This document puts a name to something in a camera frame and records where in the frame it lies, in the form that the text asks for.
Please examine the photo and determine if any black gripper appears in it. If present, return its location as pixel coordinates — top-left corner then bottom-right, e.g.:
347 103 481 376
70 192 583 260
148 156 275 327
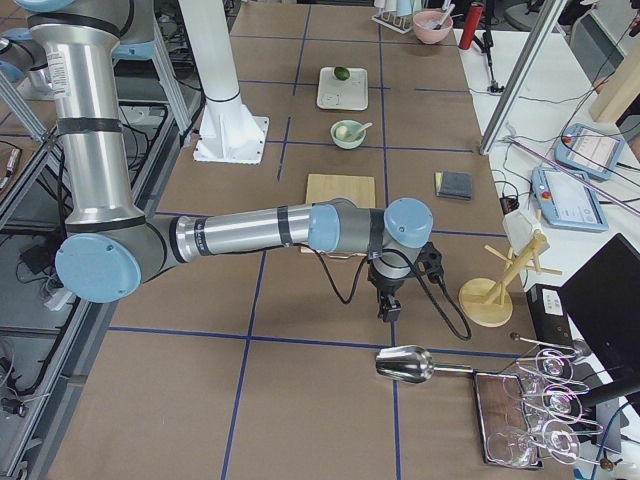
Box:
368 240 443 323

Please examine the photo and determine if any white ceramic spoon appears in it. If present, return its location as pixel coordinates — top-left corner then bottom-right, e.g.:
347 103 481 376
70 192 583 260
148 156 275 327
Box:
349 122 373 141

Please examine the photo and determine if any white steamed bun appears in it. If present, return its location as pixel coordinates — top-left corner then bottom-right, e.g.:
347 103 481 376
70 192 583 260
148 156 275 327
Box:
335 125 349 140

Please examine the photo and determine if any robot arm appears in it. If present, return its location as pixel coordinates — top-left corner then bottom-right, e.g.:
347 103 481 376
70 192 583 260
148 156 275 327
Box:
23 1 433 309

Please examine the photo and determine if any light green bowl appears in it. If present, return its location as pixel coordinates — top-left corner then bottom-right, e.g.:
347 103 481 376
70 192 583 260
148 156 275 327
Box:
330 120 366 150

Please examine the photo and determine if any pink bowl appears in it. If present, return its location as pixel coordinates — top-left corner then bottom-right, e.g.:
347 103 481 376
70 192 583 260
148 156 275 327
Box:
412 10 453 45

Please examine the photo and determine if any metal scoop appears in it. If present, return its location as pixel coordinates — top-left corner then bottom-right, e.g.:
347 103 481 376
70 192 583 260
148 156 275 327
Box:
375 345 474 384

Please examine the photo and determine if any wooden mug tree stand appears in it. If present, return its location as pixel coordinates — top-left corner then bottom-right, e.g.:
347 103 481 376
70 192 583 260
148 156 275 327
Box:
458 229 562 328

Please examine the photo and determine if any wooden cutting board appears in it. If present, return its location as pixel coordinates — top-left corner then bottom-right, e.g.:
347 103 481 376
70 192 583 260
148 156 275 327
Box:
305 173 376 256

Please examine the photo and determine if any grey folded cloth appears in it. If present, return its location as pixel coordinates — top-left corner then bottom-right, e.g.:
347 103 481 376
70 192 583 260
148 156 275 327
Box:
434 171 474 201

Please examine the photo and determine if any black glass rack tray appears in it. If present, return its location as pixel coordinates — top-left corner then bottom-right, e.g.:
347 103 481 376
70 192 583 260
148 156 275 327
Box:
469 372 601 470

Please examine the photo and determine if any teach pendant near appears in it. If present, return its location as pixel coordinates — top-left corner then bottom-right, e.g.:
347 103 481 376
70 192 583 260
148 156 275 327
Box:
531 167 609 232

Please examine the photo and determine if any teach pendant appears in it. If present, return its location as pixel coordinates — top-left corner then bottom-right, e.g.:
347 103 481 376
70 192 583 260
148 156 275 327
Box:
531 167 609 232
555 123 624 181

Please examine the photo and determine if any black monitor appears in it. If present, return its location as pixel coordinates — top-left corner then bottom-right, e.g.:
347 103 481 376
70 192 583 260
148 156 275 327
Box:
560 233 639 407

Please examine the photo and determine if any beige bear serving tray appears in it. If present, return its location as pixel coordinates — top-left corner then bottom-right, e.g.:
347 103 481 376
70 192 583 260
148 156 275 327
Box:
316 67 369 111

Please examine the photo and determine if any green avocado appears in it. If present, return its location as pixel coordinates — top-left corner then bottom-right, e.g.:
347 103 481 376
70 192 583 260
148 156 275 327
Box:
333 66 350 81

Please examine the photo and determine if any teach pendant far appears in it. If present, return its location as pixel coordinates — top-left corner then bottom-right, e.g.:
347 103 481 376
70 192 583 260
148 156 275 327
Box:
555 123 624 181

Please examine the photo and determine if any red bottle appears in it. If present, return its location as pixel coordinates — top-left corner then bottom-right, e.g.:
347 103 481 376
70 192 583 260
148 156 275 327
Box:
458 1 484 50

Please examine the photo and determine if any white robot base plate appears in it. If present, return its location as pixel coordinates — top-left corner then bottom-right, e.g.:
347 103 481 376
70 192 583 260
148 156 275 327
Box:
193 105 269 165

